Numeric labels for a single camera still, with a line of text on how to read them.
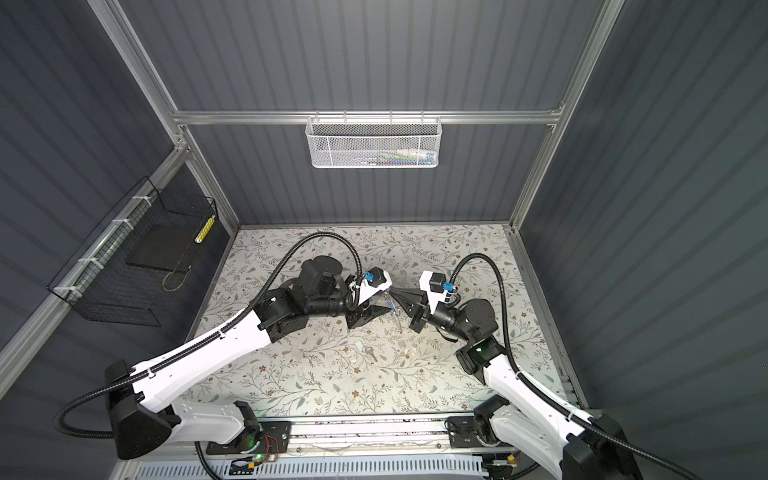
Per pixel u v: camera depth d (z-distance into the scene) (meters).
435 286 0.57
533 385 0.49
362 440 0.74
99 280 0.64
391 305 0.64
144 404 0.40
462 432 0.73
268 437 0.72
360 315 0.59
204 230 0.81
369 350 0.89
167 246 0.75
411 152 0.91
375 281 0.57
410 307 0.64
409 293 0.63
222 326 0.46
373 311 0.61
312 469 0.77
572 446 0.41
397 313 0.65
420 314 0.62
